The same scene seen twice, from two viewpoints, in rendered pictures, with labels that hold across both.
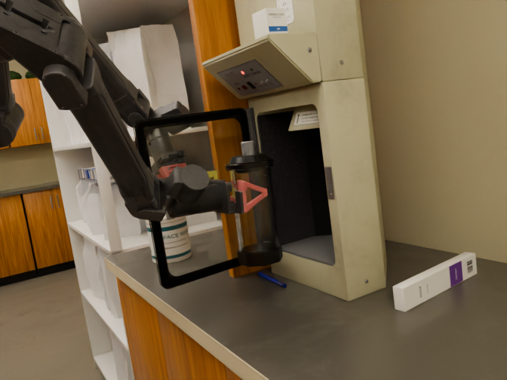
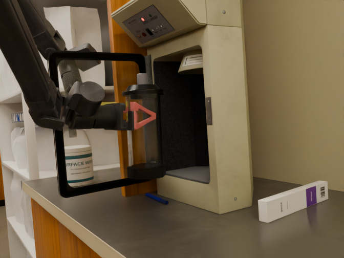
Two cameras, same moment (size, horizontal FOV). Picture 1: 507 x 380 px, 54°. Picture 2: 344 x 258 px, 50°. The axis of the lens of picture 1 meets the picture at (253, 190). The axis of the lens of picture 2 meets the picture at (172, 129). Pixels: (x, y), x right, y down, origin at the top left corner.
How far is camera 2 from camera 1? 0.19 m
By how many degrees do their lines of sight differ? 6
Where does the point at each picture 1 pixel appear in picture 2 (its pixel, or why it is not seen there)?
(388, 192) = (257, 137)
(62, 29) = not seen: outside the picture
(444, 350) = (302, 251)
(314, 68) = (200, 13)
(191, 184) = (88, 96)
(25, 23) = not seen: outside the picture
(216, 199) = (111, 116)
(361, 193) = (235, 123)
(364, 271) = (234, 190)
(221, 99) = (125, 48)
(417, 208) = (279, 150)
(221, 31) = not seen: outside the picture
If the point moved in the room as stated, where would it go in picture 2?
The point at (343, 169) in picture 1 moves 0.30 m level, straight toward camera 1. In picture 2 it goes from (221, 100) to (221, 97)
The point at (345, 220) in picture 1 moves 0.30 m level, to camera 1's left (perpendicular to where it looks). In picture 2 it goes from (220, 144) to (100, 153)
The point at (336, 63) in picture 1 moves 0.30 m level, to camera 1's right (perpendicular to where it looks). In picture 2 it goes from (220, 12) to (337, 5)
